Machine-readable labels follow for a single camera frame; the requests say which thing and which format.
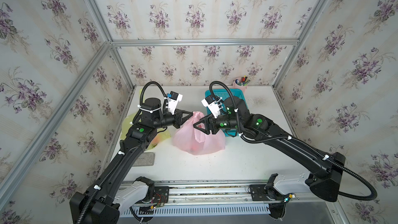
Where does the yellow-green plastic bag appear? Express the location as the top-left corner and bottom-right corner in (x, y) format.
(119, 97), (174, 151)

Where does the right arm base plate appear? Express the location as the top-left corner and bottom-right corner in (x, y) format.
(248, 183), (296, 202)

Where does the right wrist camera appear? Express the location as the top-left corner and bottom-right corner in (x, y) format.
(201, 95), (222, 118)

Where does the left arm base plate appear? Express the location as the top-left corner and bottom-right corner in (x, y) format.
(135, 186), (170, 206)

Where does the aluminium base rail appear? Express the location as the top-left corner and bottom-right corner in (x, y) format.
(79, 179), (340, 207)

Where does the pink plastic bag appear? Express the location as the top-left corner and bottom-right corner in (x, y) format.
(172, 112), (226, 156)

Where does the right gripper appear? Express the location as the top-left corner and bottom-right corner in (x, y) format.
(193, 110), (245, 136)

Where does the pink pen cup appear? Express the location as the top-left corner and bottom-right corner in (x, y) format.
(233, 76), (250, 93)

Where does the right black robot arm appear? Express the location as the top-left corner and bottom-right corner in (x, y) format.
(193, 81), (377, 202)

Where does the grey eraser block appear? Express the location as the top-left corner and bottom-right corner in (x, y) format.
(134, 152), (155, 167)

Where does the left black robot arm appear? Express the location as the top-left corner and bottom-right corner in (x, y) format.
(69, 82), (193, 224)

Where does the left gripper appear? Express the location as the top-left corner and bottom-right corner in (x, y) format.
(152, 108), (192, 130)

